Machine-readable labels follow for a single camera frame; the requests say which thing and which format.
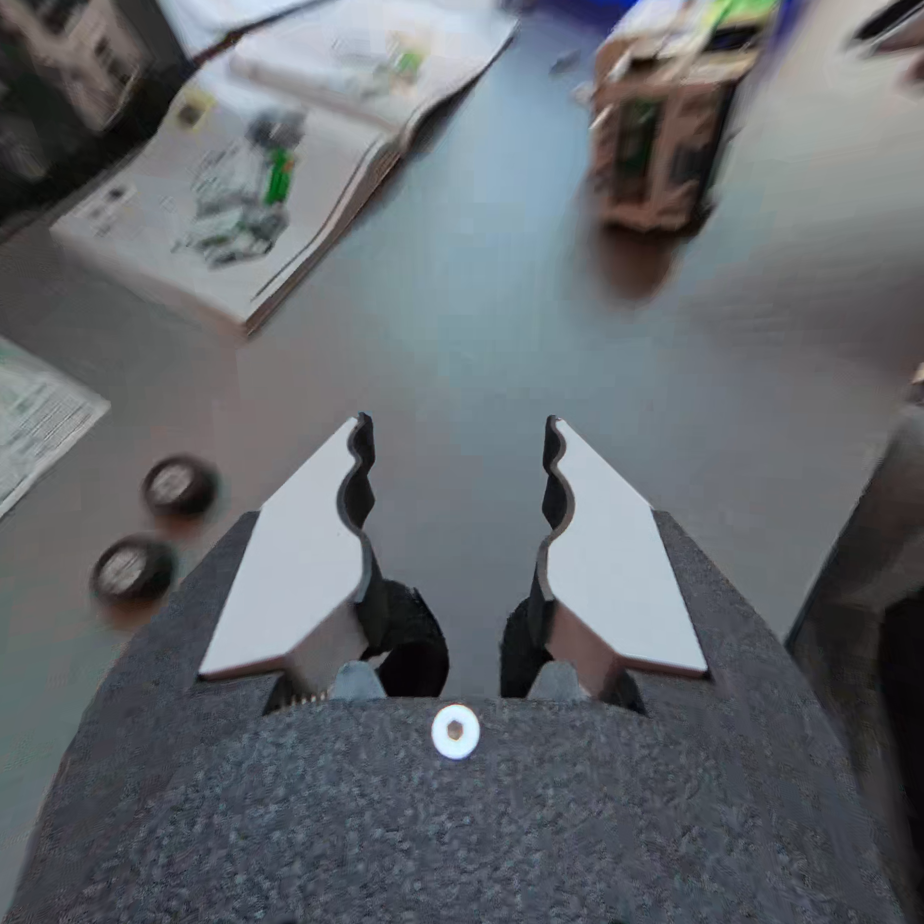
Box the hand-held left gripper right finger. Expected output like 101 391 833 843
529 413 710 701

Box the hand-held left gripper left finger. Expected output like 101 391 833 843
197 411 381 700

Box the black lego wheel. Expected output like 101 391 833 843
141 453 221 521
88 534 180 607

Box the white green lego truck model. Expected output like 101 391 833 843
574 0 784 235

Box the open lego instruction booklet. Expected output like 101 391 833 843
49 0 521 339

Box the black lego set box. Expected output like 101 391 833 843
0 0 196 232

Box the white green printed paper sheet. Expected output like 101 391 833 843
0 335 111 517

